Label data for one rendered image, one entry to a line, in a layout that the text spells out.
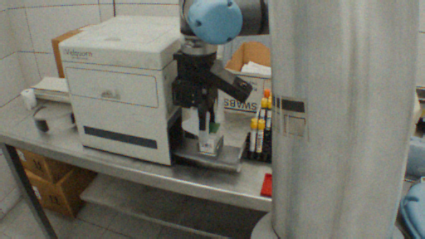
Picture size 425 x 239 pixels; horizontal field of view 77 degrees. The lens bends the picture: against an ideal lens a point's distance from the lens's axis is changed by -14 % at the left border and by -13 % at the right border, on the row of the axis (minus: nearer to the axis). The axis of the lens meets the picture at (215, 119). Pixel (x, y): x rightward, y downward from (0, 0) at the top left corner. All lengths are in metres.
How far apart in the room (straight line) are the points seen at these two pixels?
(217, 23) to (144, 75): 0.25
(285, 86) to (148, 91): 0.53
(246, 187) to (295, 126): 0.56
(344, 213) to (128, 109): 0.61
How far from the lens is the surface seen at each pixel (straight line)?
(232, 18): 0.46
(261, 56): 1.17
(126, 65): 0.67
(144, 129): 0.73
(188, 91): 0.64
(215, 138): 0.69
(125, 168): 0.79
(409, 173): 0.86
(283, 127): 0.17
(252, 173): 0.75
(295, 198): 0.18
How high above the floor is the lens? 1.37
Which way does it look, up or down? 32 degrees down
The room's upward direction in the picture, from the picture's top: straight up
